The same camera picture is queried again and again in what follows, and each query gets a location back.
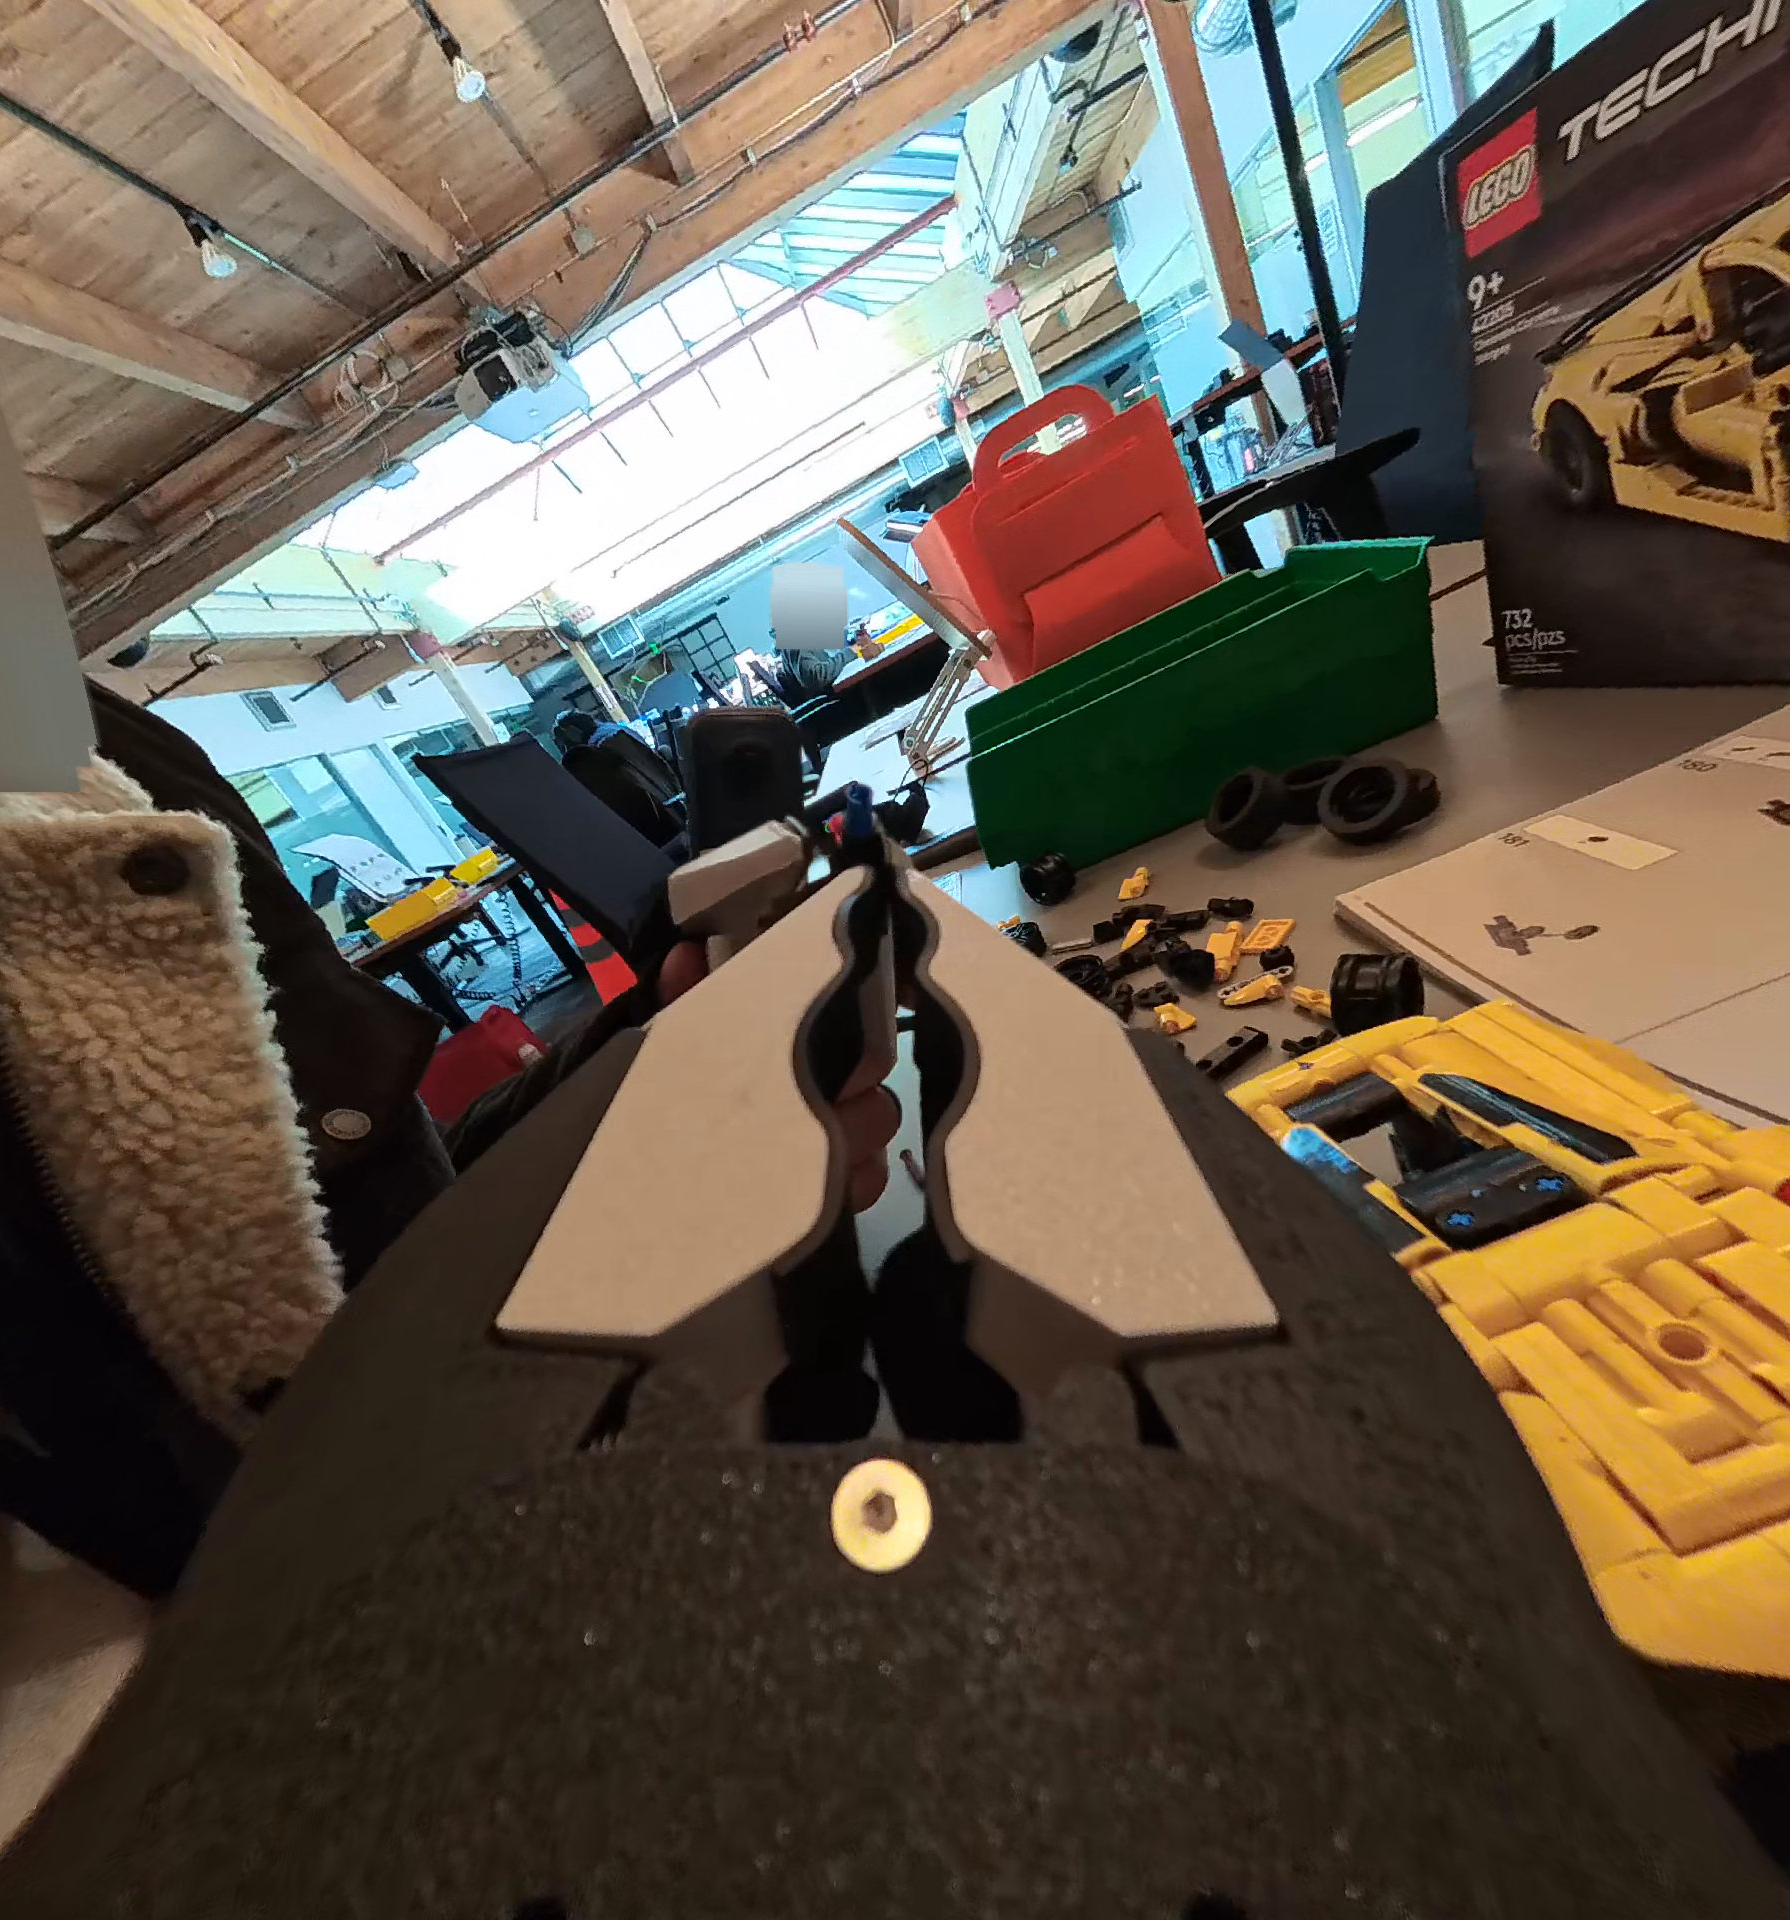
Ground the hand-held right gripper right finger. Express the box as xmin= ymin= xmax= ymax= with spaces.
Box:
xmin=877 ymin=865 xmax=1282 ymax=1441

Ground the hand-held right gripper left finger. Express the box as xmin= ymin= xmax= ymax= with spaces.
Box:
xmin=495 ymin=863 xmax=892 ymax=1445

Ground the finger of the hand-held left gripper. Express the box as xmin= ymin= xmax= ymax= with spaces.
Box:
xmin=850 ymin=896 xmax=903 ymax=1107
xmin=666 ymin=818 xmax=816 ymax=935

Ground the yellow toy brick car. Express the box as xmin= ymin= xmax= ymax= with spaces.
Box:
xmin=1226 ymin=1002 xmax=1790 ymax=1688

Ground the building instruction booklet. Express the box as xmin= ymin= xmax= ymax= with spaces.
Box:
xmin=1335 ymin=701 xmax=1790 ymax=1142

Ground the person's left forearm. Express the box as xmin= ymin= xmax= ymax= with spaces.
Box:
xmin=445 ymin=959 xmax=686 ymax=1180

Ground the person's left hand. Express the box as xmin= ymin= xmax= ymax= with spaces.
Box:
xmin=831 ymin=1083 xmax=905 ymax=1216

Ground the orange traffic cone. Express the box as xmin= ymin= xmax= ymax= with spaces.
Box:
xmin=551 ymin=885 xmax=641 ymax=1011

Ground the black office chair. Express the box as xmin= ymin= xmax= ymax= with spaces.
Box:
xmin=415 ymin=732 xmax=686 ymax=960
xmin=1202 ymin=180 xmax=1483 ymax=571

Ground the red container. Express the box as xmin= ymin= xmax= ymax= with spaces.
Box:
xmin=415 ymin=1005 xmax=552 ymax=1125

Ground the pile of black yellow bricks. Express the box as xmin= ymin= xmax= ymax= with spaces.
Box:
xmin=999 ymin=861 xmax=1424 ymax=1085

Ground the yellow plastic bin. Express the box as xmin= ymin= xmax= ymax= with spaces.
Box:
xmin=362 ymin=848 xmax=513 ymax=942

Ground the red cardboard carrier box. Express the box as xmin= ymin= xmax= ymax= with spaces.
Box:
xmin=914 ymin=385 xmax=1224 ymax=692

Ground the green plastic bin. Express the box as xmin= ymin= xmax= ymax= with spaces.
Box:
xmin=960 ymin=541 xmax=1440 ymax=872

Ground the white shirt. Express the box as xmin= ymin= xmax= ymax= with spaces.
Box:
xmin=0 ymin=1334 xmax=154 ymax=1913

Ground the toy car set box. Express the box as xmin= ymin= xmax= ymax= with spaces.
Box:
xmin=1440 ymin=0 xmax=1790 ymax=688

